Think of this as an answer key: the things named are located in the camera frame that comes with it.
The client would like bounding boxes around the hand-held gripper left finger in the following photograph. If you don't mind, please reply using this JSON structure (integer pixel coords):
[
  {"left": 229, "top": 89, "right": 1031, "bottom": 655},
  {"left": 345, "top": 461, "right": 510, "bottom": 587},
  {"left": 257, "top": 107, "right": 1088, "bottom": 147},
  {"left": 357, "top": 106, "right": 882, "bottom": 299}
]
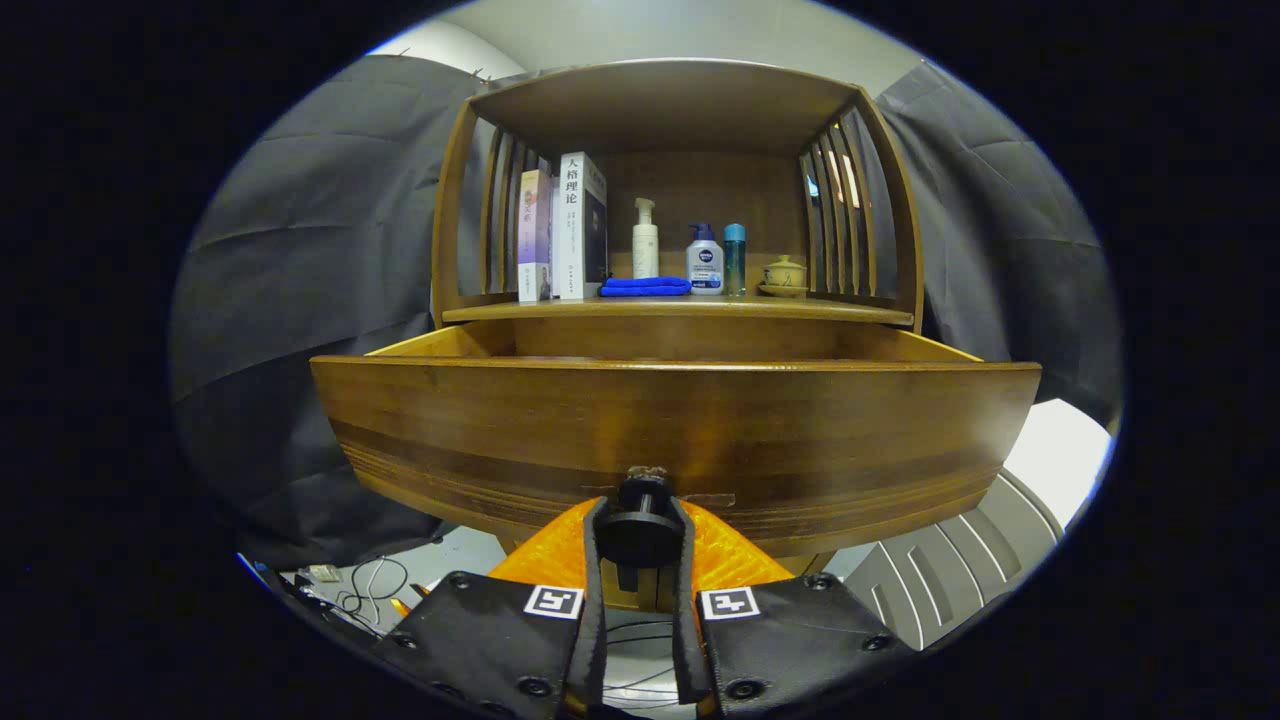
[{"left": 370, "top": 495, "right": 611, "bottom": 720}]

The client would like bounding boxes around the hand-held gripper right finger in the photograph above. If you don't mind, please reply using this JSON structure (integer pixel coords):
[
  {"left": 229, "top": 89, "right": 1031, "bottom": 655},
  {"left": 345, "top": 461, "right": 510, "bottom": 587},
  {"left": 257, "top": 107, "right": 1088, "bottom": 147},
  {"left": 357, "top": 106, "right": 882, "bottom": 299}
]
[{"left": 668, "top": 495, "right": 916, "bottom": 720}]

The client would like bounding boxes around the wooden drawer with black knob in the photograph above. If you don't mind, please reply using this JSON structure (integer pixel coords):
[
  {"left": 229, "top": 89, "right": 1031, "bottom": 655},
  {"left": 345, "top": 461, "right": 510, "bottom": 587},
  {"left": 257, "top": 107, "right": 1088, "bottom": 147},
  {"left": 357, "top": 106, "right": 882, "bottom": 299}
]
[{"left": 310, "top": 322, "right": 1043, "bottom": 611}]

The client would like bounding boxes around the wooden countertop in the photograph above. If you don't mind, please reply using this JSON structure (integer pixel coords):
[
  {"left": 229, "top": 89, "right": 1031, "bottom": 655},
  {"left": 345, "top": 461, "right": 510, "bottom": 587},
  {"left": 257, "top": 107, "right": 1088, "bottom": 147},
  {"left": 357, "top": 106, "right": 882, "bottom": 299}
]
[{"left": 442, "top": 295, "right": 916, "bottom": 326}]

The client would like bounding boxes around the brown wooden cabinet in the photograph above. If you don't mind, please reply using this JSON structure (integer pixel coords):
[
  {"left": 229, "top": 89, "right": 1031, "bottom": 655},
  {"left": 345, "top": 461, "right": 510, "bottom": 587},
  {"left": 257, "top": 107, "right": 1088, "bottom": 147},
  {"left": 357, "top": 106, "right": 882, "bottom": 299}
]
[{"left": 430, "top": 58, "right": 926, "bottom": 613}]

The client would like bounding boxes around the grey ribbed plastic panel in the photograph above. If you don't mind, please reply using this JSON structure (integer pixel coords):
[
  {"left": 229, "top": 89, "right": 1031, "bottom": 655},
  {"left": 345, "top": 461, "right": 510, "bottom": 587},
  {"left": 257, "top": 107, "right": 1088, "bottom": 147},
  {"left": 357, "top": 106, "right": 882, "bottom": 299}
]
[{"left": 845, "top": 470, "right": 1063, "bottom": 651}]

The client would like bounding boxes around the blue folded cloth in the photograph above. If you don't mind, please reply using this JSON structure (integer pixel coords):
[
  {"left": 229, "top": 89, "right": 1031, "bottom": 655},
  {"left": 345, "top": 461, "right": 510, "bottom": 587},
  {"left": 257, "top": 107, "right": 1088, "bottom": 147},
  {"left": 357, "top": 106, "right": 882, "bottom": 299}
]
[{"left": 598, "top": 276, "right": 693, "bottom": 298}]

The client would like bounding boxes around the white bottle with blue cap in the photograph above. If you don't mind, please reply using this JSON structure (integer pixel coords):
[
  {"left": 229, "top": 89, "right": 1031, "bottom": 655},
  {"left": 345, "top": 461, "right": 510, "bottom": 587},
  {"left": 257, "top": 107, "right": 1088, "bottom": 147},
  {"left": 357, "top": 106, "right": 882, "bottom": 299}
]
[{"left": 686, "top": 222, "right": 725, "bottom": 296}]

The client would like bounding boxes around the yellow lidded teacup with saucer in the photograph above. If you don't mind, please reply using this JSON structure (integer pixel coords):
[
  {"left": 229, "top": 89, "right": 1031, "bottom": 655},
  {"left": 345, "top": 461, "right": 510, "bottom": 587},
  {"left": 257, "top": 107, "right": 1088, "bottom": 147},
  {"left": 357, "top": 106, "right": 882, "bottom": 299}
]
[{"left": 757, "top": 255, "right": 810, "bottom": 299}]

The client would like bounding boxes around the white pump bottle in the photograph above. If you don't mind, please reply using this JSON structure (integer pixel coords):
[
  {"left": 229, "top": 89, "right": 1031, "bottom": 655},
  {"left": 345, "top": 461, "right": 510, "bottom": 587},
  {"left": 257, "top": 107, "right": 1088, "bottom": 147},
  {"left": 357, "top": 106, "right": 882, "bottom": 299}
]
[{"left": 632, "top": 197, "right": 660, "bottom": 280}]

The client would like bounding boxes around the thick white book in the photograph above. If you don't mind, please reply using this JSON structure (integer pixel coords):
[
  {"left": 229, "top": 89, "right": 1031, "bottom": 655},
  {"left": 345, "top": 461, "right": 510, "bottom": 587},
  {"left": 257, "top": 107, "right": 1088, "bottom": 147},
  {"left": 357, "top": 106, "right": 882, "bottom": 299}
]
[{"left": 551, "top": 151, "right": 609, "bottom": 301}]

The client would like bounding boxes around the purple book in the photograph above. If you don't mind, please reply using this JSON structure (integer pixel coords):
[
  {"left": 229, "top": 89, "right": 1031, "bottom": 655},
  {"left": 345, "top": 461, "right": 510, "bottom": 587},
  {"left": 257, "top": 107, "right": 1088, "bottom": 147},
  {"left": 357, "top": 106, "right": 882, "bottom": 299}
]
[{"left": 517, "top": 168, "right": 554, "bottom": 303}]

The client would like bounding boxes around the black backdrop cloth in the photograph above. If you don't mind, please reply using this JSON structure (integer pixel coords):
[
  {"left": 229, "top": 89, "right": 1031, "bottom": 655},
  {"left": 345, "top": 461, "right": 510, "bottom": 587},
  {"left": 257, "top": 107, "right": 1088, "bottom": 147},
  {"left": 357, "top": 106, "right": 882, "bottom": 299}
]
[{"left": 168, "top": 55, "right": 1126, "bottom": 571}]

